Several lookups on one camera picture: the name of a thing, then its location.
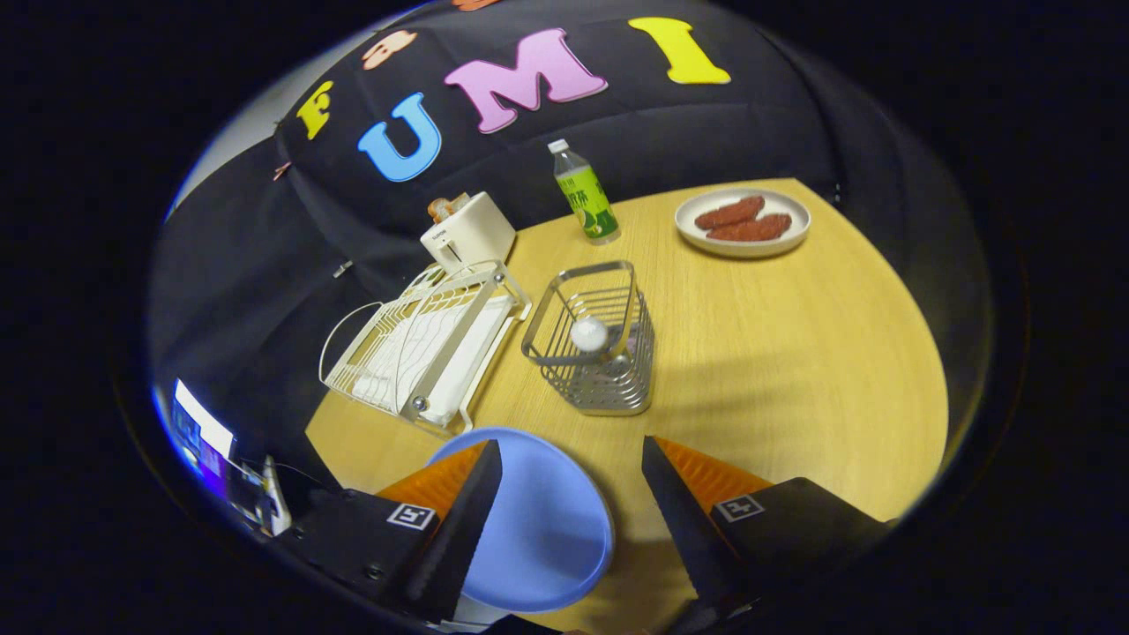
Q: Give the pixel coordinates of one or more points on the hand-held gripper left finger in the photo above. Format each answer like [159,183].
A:
[459,529]

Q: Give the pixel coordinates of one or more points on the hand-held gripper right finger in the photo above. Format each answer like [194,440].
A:
[684,520]

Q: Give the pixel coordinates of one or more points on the blue plate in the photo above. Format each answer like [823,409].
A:
[547,529]

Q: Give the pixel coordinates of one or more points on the white oval plate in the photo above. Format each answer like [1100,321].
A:
[776,201]

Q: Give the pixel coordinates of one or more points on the white side desk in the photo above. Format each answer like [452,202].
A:
[278,498]

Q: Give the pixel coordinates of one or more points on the computer monitor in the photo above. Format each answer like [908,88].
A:
[201,428]

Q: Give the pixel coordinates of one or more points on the silver cloth clip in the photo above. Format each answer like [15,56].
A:
[342,269]

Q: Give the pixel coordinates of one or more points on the reddish brown sausage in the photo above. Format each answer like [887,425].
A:
[750,229]
[730,212]

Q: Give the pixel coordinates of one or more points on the white toaster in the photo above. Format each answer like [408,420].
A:
[472,229]

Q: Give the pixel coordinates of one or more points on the toasted bread slice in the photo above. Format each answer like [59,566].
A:
[459,202]
[438,210]

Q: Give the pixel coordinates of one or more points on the green label drink bottle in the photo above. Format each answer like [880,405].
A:
[586,198]

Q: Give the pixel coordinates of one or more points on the black backdrop cloth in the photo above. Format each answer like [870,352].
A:
[732,132]

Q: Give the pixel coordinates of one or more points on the orange cloth clip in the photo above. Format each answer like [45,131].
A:
[280,169]

